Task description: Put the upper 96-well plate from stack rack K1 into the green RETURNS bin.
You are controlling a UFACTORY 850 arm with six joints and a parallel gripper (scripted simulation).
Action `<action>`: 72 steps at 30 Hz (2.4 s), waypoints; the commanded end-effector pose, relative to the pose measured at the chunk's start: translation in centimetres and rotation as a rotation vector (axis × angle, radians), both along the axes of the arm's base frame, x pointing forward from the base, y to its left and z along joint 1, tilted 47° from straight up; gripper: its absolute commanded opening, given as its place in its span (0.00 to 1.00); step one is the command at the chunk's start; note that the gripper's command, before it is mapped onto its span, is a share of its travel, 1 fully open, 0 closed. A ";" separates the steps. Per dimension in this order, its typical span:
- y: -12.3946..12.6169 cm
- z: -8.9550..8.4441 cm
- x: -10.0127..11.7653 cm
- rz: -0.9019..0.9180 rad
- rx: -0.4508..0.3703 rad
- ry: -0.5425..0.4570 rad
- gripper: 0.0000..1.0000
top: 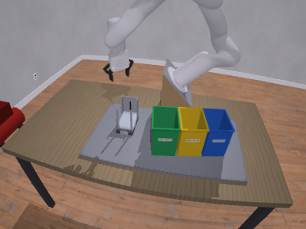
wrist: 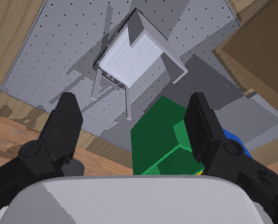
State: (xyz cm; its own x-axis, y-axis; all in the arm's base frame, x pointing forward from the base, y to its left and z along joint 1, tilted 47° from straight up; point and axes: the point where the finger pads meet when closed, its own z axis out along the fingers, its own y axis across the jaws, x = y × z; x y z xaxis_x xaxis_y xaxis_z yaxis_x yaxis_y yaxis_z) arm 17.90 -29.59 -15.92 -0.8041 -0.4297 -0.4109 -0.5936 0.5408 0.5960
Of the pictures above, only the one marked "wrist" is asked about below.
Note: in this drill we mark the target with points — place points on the blue open-top bin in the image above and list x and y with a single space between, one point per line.
231 136

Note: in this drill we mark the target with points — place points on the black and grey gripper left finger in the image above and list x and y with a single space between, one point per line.
36 158

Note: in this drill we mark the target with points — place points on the green open bin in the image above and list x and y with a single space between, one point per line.
155 142

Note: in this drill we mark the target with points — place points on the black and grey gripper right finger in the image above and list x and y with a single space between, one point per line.
209 144

